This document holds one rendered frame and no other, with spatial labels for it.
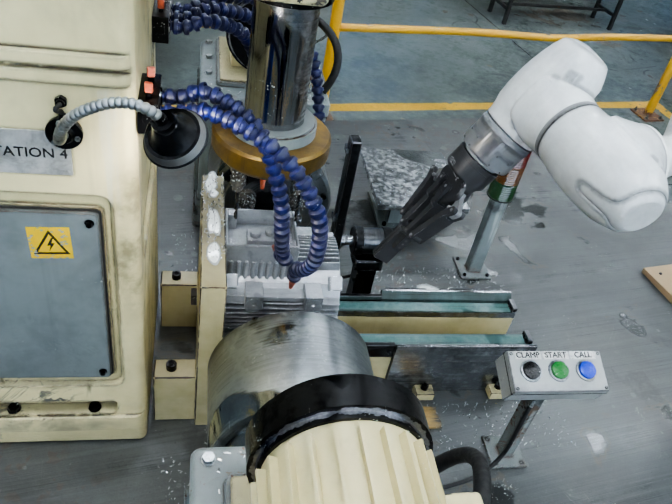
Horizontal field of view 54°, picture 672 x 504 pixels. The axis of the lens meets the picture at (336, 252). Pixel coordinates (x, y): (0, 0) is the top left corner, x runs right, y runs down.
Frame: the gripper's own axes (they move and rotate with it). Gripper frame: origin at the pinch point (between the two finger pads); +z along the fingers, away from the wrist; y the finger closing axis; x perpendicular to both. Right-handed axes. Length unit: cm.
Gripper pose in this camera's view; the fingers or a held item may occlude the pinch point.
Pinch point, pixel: (393, 243)
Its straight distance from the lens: 111.1
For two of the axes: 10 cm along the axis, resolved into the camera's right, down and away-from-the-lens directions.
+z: -6.3, 6.4, 4.4
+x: 7.7, 4.1, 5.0
